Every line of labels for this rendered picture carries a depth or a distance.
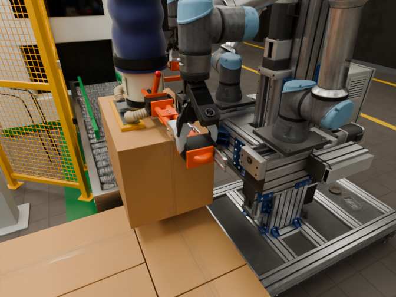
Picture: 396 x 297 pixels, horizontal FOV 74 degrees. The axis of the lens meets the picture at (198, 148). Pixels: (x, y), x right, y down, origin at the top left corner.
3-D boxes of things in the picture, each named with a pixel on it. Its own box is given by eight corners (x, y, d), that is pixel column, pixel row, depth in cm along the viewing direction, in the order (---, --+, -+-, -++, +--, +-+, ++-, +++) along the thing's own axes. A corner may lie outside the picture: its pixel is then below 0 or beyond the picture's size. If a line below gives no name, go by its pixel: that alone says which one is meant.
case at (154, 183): (109, 159, 161) (97, 96, 141) (171, 146, 176) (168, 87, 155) (131, 229, 115) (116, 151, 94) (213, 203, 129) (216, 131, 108)
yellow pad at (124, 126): (109, 104, 133) (108, 94, 131) (129, 101, 137) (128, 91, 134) (121, 132, 107) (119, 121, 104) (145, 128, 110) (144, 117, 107)
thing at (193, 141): (176, 152, 74) (175, 137, 72) (200, 147, 77) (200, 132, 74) (187, 168, 68) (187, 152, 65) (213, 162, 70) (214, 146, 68)
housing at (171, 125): (165, 133, 85) (165, 121, 82) (185, 129, 87) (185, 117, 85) (172, 144, 79) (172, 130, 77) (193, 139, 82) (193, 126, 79)
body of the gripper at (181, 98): (200, 109, 74) (200, 65, 68) (214, 121, 67) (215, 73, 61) (174, 114, 71) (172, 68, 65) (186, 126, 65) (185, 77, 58)
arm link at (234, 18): (236, 3, 67) (198, 4, 63) (264, 6, 59) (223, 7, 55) (233, 36, 72) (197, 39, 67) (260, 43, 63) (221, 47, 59)
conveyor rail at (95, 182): (72, 95, 333) (68, 81, 323) (76, 95, 335) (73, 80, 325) (99, 220, 155) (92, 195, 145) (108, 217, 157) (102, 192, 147)
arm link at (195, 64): (217, 54, 59) (182, 57, 56) (216, 75, 61) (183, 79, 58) (203, 48, 65) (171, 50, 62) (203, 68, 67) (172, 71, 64)
